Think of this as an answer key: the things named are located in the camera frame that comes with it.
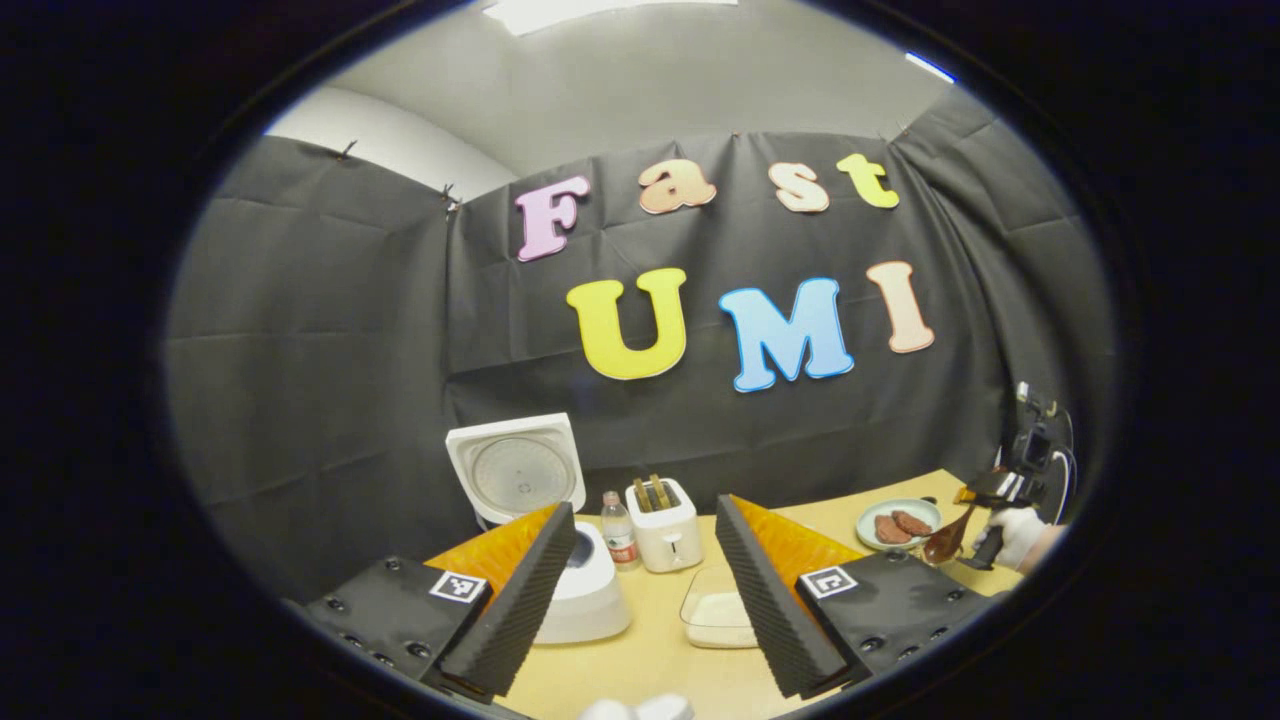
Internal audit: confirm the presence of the plastic bottle with red label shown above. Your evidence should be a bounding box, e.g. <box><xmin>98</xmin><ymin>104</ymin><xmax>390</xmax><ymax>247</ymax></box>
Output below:
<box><xmin>600</xmin><ymin>490</ymin><xmax>641</xmax><ymax>571</ymax></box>

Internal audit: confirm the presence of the white toaster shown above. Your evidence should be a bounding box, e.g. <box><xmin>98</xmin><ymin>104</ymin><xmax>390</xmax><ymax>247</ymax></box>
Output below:
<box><xmin>625</xmin><ymin>480</ymin><xmax>704</xmax><ymax>574</ymax></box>

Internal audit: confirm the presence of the black backdrop cloth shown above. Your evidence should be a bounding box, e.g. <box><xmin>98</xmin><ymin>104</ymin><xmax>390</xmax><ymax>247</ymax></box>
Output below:
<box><xmin>165</xmin><ymin>90</ymin><xmax>1116</xmax><ymax>601</ymax></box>

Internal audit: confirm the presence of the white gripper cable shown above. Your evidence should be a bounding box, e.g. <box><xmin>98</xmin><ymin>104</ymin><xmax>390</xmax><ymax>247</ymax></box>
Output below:
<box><xmin>1045</xmin><ymin>405</ymin><xmax>1079</xmax><ymax>501</ymax></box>

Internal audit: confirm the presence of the pale green plate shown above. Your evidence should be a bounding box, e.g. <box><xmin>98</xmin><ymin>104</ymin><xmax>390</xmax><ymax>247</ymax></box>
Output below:
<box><xmin>856</xmin><ymin>497</ymin><xmax>943</xmax><ymax>552</ymax></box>

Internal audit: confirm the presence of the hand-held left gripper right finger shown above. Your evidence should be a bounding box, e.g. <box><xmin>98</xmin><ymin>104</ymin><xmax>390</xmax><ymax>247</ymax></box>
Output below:
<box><xmin>714</xmin><ymin>494</ymin><xmax>1001</xmax><ymax>701</ymax></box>

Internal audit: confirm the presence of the clear container of rice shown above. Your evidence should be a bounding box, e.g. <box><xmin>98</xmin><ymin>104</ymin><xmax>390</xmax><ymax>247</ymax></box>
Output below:
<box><xmin>680</xmin><ymin>565</ymin><xmax>761</xmax><ymax>650</ymax></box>

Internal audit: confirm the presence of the brown wooden spoon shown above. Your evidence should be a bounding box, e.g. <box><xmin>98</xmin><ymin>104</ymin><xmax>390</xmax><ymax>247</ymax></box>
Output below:
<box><xmin>922</xmin><ymin>503</ymin><xmax>980</xmax><ymax>566</ymax></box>

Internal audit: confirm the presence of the white rice cooker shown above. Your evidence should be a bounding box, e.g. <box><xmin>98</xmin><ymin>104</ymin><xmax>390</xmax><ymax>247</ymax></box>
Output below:
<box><xmin>445</xmin><ymin>412</ymin><xmax>633</xmax><ymax>646</ymax></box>

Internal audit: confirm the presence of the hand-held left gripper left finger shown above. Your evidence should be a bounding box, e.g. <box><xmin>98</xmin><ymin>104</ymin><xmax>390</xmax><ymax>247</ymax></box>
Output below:
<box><xmin>285</xmin><ymin>500</ymin><xmax>579</xmax><ymax>706</ymax></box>

